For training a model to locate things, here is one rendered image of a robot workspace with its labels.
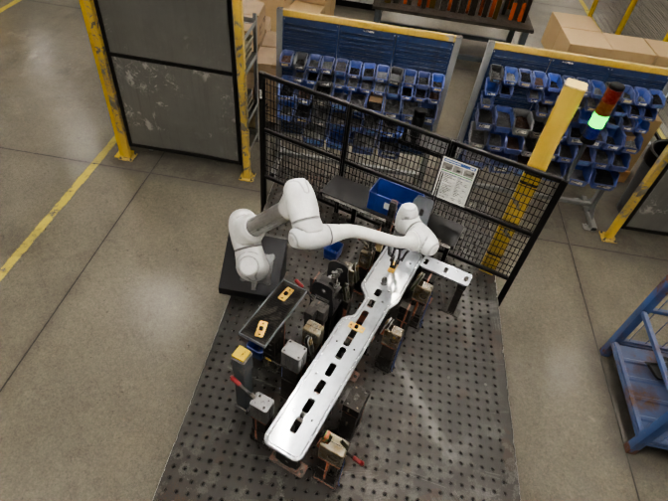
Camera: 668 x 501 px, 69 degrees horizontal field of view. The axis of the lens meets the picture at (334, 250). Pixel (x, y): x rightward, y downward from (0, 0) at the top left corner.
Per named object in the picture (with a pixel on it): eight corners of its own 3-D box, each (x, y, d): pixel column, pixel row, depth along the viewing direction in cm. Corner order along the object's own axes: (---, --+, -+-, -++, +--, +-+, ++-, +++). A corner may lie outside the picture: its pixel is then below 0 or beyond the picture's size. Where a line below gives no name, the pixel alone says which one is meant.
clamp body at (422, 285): (417, 333, 280) (432, 295, 255) (399, 324, 283) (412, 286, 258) (423, 322, 286) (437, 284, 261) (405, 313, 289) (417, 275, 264)
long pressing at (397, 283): (305, 468, 194) (305, 467, 193) (257, 440, 200) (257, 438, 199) (424, 255, 283) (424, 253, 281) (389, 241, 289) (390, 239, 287)
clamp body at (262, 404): (266, 451, 225) (266, 417, 199) (247, 439, 228) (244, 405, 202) (277, 433, 231) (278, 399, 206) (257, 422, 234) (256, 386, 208)
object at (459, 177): (464, 209, 291) (480, 167, 268) (429, 195, 297) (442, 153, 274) (465, 207, 292) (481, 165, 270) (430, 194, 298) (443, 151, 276)
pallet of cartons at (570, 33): (603, 141, 584) (670, 27, 486) (623, 182, 528) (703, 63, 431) (504, 127, 585) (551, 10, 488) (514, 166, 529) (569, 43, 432)
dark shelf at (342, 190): (452, 250, 286) (453, 247, 284) (319, 195, 310) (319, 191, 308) (463, 229, 300) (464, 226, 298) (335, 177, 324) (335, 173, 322)
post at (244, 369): (247, 413, 237) (244, 366, 206) (234, 405, 239) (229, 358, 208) (255, 400, 242) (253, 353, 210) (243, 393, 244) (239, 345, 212)
